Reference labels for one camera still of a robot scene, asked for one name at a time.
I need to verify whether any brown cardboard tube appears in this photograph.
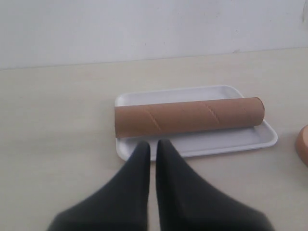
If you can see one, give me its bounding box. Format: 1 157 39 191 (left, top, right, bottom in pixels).
115 97 265 138

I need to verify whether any white foam tray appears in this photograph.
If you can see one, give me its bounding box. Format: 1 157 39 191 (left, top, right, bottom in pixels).
115 85 278 161

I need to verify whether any wooden paper towel holder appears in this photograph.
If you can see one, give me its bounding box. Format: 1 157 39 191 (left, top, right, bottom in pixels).
295 125 308 166

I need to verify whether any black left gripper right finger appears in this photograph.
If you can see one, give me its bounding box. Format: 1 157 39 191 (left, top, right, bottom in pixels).
156 140 274 231

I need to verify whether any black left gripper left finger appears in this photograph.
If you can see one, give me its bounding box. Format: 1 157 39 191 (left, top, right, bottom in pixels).
48 141 151 231

